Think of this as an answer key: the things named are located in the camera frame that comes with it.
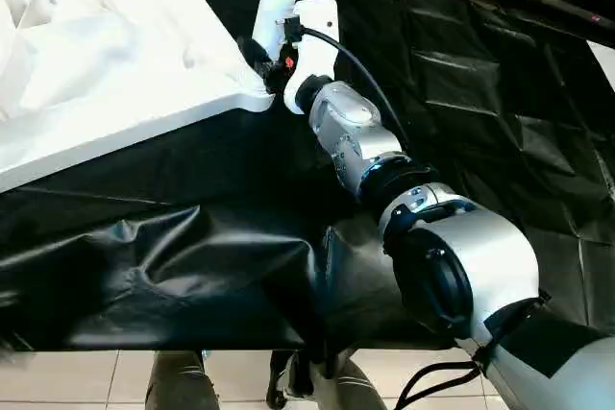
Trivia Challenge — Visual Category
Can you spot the black floor cable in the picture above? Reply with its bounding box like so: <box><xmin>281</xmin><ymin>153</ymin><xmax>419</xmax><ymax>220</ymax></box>
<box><xmin>394</xmin><ymin>360</ymin><xmax>483</xmax><ymax>410</ymax></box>

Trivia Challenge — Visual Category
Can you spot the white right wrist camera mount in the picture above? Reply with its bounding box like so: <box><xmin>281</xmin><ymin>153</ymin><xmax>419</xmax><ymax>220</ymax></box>
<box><xmin>279</xmin><ymin>0</ymin><xmax>339</xmax><ymax>118</ymax></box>

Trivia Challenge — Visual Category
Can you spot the white plastic table top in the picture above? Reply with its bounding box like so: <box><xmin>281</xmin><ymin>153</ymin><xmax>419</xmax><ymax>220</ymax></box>
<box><xmin>0</xmin><ymin>0</ymin><xmax>280</xmax><ymax>195</ymax></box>

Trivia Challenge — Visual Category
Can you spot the white flat sheet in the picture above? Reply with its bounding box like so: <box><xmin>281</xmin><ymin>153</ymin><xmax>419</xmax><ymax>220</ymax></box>
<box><xmin>600</xmin><ymin>43</ymin><xmax>615</xmax><ymax>80</ymax></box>

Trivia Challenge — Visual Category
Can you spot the black mat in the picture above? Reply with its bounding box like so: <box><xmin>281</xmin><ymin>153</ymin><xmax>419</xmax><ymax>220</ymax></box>
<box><xmin>0</xmin><ymin>0</ymin><xmax>615</xmax><ymax>353</ymax></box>

